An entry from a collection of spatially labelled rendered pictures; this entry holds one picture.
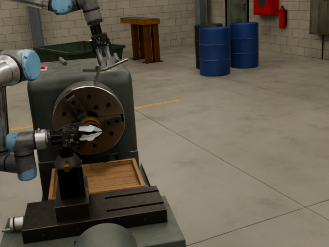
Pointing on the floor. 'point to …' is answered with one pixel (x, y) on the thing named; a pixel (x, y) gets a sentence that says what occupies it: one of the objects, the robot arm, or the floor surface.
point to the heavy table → (144, 38)
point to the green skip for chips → (73, 51)
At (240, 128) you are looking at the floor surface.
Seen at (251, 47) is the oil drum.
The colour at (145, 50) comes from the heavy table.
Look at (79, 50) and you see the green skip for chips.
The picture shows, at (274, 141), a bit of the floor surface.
